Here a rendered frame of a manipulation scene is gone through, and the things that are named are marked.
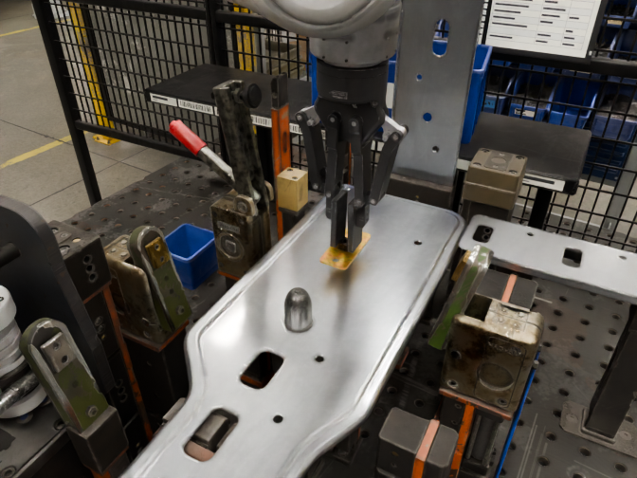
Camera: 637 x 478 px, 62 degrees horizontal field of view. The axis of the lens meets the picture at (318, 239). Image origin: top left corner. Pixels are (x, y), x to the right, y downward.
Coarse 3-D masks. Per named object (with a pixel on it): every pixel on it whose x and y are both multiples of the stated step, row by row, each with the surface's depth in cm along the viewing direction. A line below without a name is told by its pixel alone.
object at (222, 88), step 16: (224, 96) 63; (240, 96) 63; (256, 96) 63; (224, 112) 64; (240, 112) 66; (224, 128) 65; (240, 128) 67; (240, 144) 66; (256, 144) 69; (240, 160) 67; (256, 160) 69; (240, 176) 68; (256, 176) 71; (240, 192) 70; (256, 208) 71
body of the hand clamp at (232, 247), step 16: (224, 208) 72; (224, 224) 73; (240, 224) 71; (256, 224) 73; (224, 240) 75; (240, 240) 73; (256, 240) 74; (224, 256) 77; (240, 256) 75; (256, 256) 75; (224, 272) 79; (240, 272) 77; (256, 368) 88; (256, 384) 90
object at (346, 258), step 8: (344, 240) 68; (368, 240) 70; (328, 248) 68; (336, 248) 68; (344, 248) 68; (360, 248) 68; (328, 256) 67; (336, 256) 67; (344, 256) 67; (352, 256) 67; (328, 264) 66; (336, 264) 65; (344, 264) 65
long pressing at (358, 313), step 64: (320, 256) 71; (384, 256) 71; (448, 256) 72; (256, 320) 61; (320, 320) 61; (384, 320) 61; (192, 384) 53; (320, 384) 53; (384, 384) 54; (256, 448) 48; (320, 448) 48
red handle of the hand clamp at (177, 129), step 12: (180, 120) 72; (180, 132) 71; (192, 132) 71; (192, 144) 71; (204, 144) 71; (204, 156) 71; (216, 156) 71; (216, 168) 71; (228, 168) 71; (228, 180) 71
